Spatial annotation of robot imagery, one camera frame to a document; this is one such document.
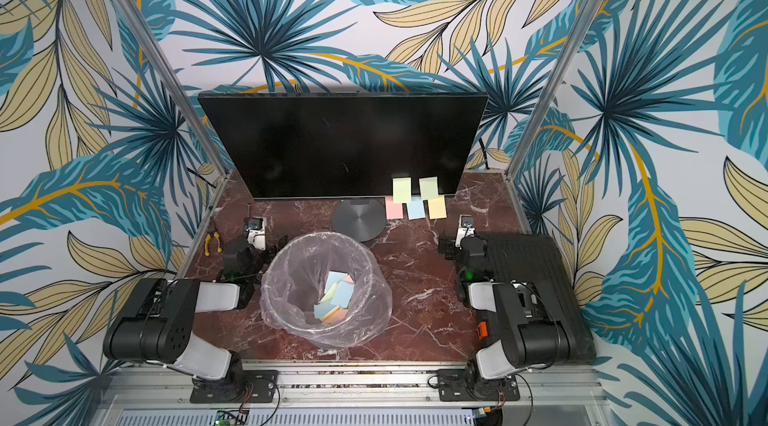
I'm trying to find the yellow sticky note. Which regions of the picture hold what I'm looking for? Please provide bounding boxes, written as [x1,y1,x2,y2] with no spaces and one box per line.
[427,196,447,220]

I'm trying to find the blue sticky note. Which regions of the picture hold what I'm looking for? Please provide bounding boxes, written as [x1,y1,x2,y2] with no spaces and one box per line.
[406,196,426,220]

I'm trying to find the green sticky note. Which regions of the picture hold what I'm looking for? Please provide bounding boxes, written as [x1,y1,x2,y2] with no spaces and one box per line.
[419,176,440,201]
[392,177,412,204]

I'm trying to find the clear plastic trash bin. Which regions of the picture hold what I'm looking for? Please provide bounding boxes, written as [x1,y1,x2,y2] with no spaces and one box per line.
[260,232,393,349]

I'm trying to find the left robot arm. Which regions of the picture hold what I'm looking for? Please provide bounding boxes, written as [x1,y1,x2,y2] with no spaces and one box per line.
[103,236,288,405]

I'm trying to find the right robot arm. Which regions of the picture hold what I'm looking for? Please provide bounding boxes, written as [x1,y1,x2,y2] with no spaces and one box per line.
[428,234,570,403]

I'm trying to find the pink sticky note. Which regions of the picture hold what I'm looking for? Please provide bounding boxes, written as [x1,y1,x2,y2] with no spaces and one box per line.
[384,196,404,220]

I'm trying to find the discarded sticky notes pile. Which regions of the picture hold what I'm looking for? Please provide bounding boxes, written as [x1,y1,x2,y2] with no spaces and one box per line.
[314,271,355,325]

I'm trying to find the black computer monitor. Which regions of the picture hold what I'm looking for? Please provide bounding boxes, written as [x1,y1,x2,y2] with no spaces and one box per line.
[198,93,488,199]

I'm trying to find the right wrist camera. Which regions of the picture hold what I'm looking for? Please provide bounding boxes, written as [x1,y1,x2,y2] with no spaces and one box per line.
[455,215,475,248]

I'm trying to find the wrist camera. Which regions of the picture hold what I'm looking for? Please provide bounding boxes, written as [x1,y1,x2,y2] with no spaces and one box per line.
[244,216,267,251]
[455,215,475,248]

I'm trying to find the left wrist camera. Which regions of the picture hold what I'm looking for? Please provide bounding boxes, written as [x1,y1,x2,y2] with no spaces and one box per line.
[244,216,267,251]

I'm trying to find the yellow handled pliers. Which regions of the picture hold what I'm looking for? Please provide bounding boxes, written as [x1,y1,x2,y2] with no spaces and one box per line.
[204,219,223,257]

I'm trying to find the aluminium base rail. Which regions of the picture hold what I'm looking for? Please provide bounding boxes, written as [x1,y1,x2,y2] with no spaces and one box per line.
[91,360,616,425]

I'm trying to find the left aluminium frame post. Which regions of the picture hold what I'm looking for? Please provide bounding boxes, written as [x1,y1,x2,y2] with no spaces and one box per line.
[113,0,230,178]

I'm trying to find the aluminium frame post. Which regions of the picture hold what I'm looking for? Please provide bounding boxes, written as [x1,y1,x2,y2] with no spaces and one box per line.
[505,0,603,184]
[113,0,230,178]

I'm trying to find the right aluminium frame post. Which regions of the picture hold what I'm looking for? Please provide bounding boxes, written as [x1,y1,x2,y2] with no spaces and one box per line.
[505,0,603,184]

